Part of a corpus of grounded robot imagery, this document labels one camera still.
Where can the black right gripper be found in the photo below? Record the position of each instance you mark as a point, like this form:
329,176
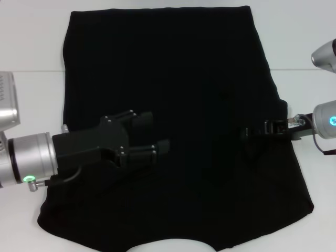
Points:
302,130

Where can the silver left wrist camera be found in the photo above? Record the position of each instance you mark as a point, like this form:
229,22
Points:
8,105

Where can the black t-shirt with FREE print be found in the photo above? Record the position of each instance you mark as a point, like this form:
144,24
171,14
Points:
197,78

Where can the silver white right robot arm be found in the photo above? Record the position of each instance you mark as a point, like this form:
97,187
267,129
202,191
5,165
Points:
324,120

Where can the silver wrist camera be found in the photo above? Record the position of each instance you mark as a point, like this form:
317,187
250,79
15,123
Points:
324,57
8,105

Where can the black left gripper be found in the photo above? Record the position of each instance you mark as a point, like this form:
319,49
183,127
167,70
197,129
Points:
86,144

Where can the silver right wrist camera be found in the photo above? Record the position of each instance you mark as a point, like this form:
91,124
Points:
324,57

